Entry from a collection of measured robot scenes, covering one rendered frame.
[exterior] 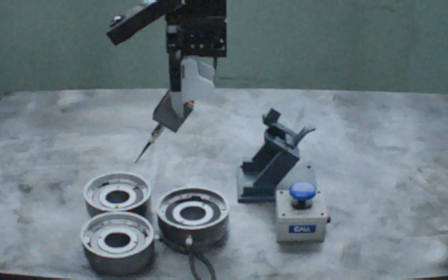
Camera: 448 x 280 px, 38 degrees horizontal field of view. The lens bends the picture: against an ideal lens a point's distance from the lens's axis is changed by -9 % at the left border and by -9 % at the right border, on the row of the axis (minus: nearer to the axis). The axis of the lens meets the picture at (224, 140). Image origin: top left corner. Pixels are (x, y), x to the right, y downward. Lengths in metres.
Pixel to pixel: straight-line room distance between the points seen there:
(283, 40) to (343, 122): 1.33
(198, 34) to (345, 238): 0.37
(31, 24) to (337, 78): 1.22
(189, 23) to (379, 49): 1.82
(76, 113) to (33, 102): 0.12
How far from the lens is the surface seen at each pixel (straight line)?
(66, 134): 1.32
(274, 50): 2.65
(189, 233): 0.99
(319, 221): 1.00
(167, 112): 1.01
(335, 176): 1.17
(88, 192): 1.09
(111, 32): 0.95
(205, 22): 0.93
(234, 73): 2.69
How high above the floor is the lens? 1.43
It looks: 30 degrees down
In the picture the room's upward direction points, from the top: straight up
